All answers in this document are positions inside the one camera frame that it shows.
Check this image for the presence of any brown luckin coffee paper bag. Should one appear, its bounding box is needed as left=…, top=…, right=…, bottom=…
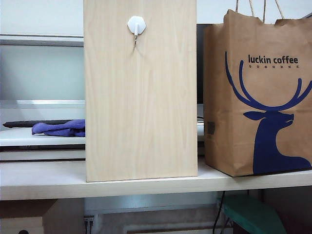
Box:
left=203, top=0, right=312, bottom=178

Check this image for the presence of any light wooden board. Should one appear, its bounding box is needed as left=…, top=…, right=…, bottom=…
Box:
left=83, top=0, right=198, bottom=183

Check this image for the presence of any black monitor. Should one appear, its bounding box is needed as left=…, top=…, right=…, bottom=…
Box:
left=196, top=23, right=206, bottom=104

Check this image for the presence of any purple cloth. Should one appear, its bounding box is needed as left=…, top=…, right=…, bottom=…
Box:
left=31, top=118, right=86, bottom=137

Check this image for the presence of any white power strip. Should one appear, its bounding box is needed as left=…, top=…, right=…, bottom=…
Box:
left=83, top=215, right=95, bottom=234

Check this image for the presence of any grey glass office partition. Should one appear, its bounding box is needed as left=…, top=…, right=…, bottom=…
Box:
left=0, top=34, right=85, bottom=109

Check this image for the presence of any green plastic seat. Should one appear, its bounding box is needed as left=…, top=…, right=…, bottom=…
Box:
left=216, top=195, right=287, bottom=234

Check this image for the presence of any black keyboard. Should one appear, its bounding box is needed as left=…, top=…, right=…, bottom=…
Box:
left=2, top=119, right=74, bottom=129

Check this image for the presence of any white adhesive wall hook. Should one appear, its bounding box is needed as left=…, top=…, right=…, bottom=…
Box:
left=127, top=16, right=147, bottom=48

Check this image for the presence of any black hanging cable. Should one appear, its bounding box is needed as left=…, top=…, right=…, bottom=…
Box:
left=211, top=191, right=226, bottom=234

